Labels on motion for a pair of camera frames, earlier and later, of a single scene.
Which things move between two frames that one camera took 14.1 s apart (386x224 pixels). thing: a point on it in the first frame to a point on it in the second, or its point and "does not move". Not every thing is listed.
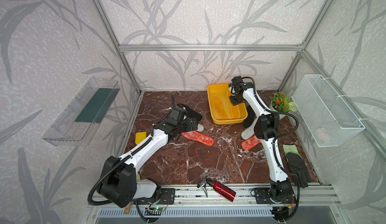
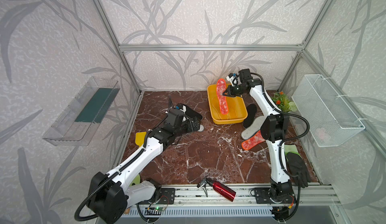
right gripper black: [233, 102] to [229, 92]
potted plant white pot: [280, 103] does not move
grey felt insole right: [249, 131] does not move
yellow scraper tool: [140, 136] does not move
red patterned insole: [196, 136] to [221, 87]
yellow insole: [217, 104] does not move
